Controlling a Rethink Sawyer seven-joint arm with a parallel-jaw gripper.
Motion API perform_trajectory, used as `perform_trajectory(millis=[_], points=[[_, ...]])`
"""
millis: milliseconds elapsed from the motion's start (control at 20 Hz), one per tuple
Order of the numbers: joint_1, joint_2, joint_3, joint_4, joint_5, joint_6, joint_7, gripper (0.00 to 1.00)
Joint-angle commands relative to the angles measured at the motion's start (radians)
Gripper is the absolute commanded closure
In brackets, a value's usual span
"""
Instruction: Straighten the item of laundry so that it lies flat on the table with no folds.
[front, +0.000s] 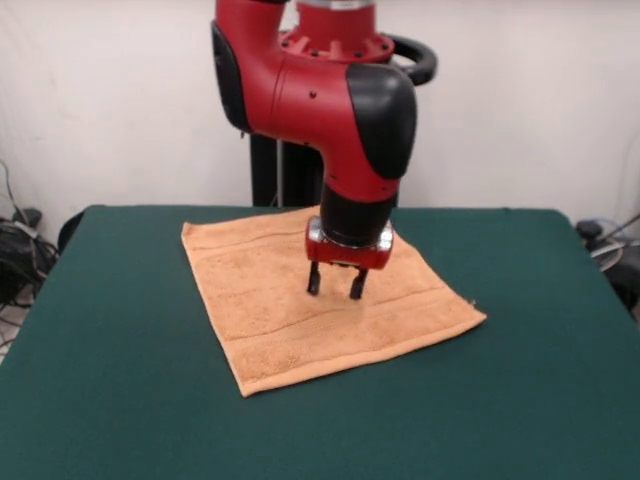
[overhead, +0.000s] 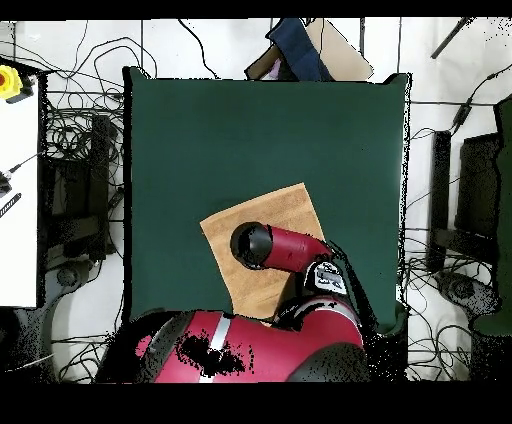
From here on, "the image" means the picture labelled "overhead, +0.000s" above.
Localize brown cardboard box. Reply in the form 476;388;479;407
244;17;375;82

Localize black rod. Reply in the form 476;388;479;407
430;16;474;60

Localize white table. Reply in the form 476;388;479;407
0;73;41;309

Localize black power adapter cable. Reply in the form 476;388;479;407
449;62;512;135

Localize black ribbed strip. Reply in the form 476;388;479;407
0;192;22;219

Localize tan terry towel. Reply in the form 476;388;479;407
198;182;327;327

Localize yellow emergency stop button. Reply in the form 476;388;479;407
0;64;35;105

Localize dark green table cloth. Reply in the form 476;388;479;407
121;65;413;337

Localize pink cloth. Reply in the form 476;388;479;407
261;58;281;81

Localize dark blue cloth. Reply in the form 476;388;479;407
266;17;334;82

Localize black stand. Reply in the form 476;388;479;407
42;113;112;263
426;130;502;273

